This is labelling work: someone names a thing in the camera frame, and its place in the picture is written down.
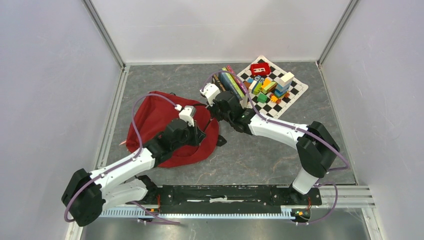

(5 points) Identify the black book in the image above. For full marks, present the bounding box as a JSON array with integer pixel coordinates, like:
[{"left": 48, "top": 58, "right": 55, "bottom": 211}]
[{"left": 212, "top": 74, "right": 226, "bottom": 92}]

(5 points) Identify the red backpack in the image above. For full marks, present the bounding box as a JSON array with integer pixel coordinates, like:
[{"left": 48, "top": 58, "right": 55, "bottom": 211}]
[{"left": 125, "top": 91, "right": 220, "bottom": 168}]

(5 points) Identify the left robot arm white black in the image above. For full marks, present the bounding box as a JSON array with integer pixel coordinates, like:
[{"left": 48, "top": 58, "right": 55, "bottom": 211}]
[{"left": 61, "top": 118, "right": 207, "bottom": 227}]

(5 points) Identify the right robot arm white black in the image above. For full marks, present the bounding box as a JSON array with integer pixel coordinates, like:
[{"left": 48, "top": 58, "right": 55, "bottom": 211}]
[{"left": 201, "top": 89, "right": 339, "bottom": 204}]

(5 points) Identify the blue book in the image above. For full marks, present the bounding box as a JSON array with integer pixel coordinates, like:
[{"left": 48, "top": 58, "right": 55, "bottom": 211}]
[{"left": 217, "top": 68, "right": 244, "bottom": 100}]

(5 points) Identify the pink book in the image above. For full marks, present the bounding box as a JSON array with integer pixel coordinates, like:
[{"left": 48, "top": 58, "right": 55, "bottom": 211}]
[{"left": 226, "top": 65, "right": 247, "bottom": 95}]

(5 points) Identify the green book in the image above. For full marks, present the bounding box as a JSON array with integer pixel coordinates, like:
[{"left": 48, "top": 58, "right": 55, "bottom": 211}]
[{"left": 221, "top": 67, "right": 246, "bottom": 100}]

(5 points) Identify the yellow green toy block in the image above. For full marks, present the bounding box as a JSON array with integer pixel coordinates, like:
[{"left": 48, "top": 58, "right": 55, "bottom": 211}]
[{"left": 261, "top": 80, "right": 277, "bottom": 95}]

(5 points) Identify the orange toy block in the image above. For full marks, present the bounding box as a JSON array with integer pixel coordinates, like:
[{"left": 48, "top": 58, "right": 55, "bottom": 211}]
[{"left": 270, "top": 95, "right": 281, "bottom": 104}]

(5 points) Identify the checkered play mat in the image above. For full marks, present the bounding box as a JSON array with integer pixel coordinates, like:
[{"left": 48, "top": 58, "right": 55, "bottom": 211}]
[{"left": 243, "top": 55, "right": 309, "bottom": 119}]

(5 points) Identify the red toy block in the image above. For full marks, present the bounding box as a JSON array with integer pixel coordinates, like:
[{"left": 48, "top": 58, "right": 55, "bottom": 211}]
[{"left": 250, "top": 62, "right": 271, "bottom": 76}]

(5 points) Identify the white blue block tower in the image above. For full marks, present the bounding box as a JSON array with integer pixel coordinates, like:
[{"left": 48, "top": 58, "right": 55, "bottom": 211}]
[{"left": 274, "top": 72, "right": 294, "bottom": 99}]

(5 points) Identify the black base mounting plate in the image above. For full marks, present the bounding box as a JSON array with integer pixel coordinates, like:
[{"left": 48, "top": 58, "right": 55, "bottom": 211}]
[{"left": 138, "top": 185, "right": 323, "bottom": 214}]

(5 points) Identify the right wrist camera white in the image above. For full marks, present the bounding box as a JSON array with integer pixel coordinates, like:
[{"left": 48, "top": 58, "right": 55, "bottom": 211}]
[{"left": 200, "top": 83, "right": 221, "bottom": 107}]

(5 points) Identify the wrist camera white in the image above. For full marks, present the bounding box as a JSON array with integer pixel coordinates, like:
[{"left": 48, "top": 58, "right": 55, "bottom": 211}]
[
  {"left": 174, "top": 104, "right": 196, "bottom": 127},
  {"left": 200, "top": 83, "right": 221, "bottom": 107}
]

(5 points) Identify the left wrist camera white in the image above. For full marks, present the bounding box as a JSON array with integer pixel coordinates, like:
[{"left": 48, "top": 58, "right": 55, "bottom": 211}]
[{"left": 174, "top": 104, "right": 196, "bottom": 127}]

